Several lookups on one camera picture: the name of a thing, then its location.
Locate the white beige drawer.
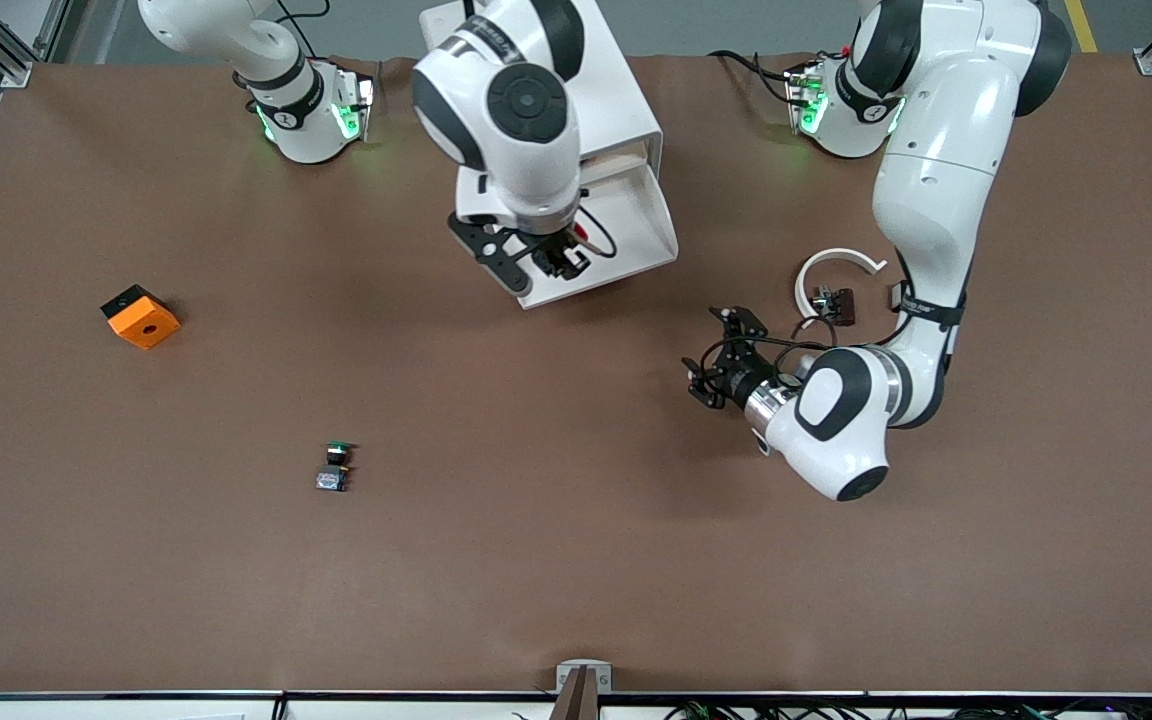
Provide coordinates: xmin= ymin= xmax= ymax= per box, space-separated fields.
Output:
xmin=516 ymin=163 xmax=680 ymax=310
xmin=581 ymin=140 xmax=653 ymax=169

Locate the white drawer cabinet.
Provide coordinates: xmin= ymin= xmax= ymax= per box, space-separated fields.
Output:
xmin=419 ymin=0 xmax=664 ymax=201

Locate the green push button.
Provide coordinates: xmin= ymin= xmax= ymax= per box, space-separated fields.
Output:
xmin=316 ymin=441 xmax=357 ymax=493

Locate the dark brown small component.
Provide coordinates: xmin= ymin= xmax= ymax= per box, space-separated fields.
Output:
xmin=811 ymin=285 xmax=857 ymax=328

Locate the brown table cover mat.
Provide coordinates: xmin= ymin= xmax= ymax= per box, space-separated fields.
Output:
xmin=0 ymin=55 xmax=1152 ymax=694

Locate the orange box with hole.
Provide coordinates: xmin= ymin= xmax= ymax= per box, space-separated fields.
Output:
xmin=101 ymin=285 xmax=182 ymax=351

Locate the white curved ring piece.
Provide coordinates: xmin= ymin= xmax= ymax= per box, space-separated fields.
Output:
xmin=794 ymin=247 xmax=889 ymax=331

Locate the black arm base cable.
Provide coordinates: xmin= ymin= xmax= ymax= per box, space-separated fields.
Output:
xmin=711 ymin=48 xmax=807 ymax=106

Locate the grey metal bracket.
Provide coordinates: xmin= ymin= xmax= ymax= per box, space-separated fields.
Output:
xmin=556 ymin=660 xmax=613 ymax=694

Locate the brown tapered post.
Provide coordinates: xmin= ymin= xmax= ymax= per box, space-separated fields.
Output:
xmin=551 ymin=668 xmax=602 ymax=720

